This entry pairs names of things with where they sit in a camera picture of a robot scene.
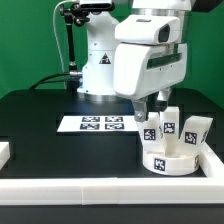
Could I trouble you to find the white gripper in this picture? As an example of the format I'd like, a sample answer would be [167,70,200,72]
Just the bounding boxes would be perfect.
[114,15,187,122]

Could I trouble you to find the white round stool seat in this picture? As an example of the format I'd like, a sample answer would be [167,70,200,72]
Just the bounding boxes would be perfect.
[142,152,199,176]

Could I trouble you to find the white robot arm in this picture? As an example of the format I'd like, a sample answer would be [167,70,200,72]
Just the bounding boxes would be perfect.
[79,0,224,122]

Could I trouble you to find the white marker sheet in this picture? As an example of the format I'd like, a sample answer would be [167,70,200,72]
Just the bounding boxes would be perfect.
[57,115,137,133]

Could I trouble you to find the white obstacle frame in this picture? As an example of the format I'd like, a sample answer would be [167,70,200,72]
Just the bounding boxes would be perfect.
[0,146,224,206]

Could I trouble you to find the black cables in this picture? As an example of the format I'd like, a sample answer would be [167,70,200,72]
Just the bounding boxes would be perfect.
[29,69,83,90]

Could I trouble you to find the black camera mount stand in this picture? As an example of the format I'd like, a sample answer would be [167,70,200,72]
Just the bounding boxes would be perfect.
[60,0,118,95]

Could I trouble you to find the white cable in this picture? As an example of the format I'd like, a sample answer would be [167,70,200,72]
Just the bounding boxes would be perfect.
[52,0,76,73]

